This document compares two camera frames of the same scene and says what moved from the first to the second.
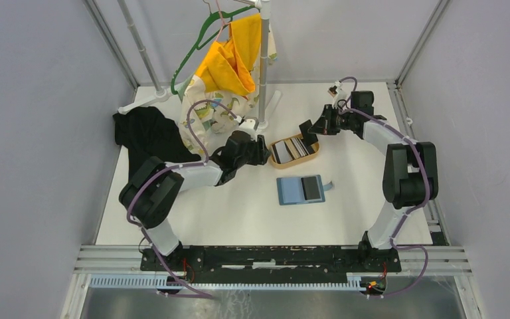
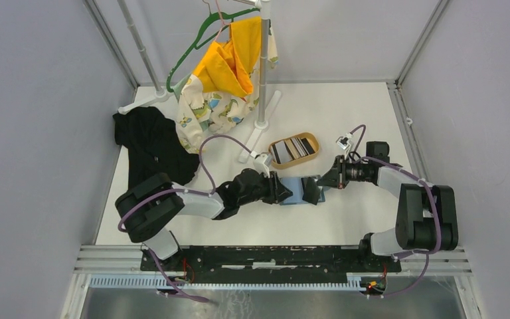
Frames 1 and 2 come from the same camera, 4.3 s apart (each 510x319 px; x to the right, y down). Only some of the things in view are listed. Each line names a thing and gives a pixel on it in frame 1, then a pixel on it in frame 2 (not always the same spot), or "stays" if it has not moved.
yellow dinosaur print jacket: [225, 86] stays
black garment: [145, 131] stays
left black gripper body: [251, 156] to [268, 185]
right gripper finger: [319, 127] to [330, 178]
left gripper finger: [262, 157] to [279, 198]
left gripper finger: [261, 139] to [283, 193]
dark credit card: [311, 187] stays
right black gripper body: [335, 121] to [349, 171]
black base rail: [273, 263] stays
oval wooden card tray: [288, 151] stays
